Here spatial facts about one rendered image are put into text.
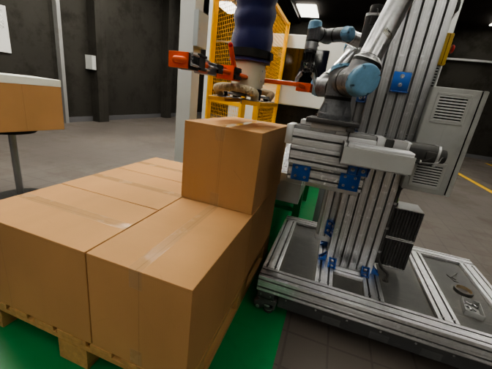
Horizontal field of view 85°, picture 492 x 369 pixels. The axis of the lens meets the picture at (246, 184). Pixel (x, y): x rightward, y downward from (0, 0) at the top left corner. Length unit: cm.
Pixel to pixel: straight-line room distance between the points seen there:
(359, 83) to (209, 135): 68
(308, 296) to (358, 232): 45
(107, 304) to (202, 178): 67
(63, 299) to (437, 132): 167
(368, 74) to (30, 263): 143
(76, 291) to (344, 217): 127
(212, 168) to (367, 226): 88
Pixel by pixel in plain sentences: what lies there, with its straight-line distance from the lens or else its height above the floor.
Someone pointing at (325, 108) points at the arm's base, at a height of 108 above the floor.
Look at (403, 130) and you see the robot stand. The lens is 150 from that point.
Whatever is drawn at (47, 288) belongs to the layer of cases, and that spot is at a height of 32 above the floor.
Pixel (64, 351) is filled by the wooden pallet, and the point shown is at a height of 4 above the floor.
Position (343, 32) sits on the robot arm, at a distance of 177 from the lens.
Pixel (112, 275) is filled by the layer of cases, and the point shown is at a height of 49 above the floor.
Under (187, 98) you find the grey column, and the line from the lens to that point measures 292.
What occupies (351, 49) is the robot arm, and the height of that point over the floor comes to 146.
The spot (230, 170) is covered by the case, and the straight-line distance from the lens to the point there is 130.
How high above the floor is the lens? 110
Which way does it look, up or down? 18 degrees down
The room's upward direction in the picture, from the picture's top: 7 degrees clockwise
